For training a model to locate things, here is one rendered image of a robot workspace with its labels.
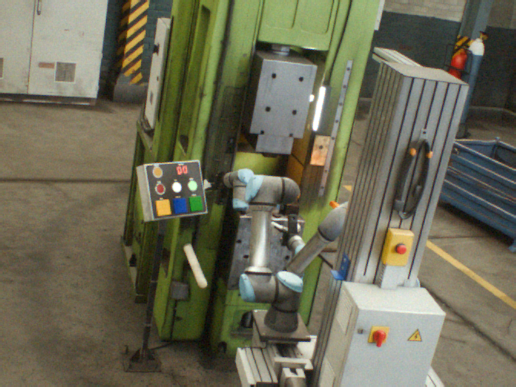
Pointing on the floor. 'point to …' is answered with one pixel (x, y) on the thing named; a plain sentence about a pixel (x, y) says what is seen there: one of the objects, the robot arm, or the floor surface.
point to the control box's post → (153, 286)
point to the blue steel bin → (484, 183)
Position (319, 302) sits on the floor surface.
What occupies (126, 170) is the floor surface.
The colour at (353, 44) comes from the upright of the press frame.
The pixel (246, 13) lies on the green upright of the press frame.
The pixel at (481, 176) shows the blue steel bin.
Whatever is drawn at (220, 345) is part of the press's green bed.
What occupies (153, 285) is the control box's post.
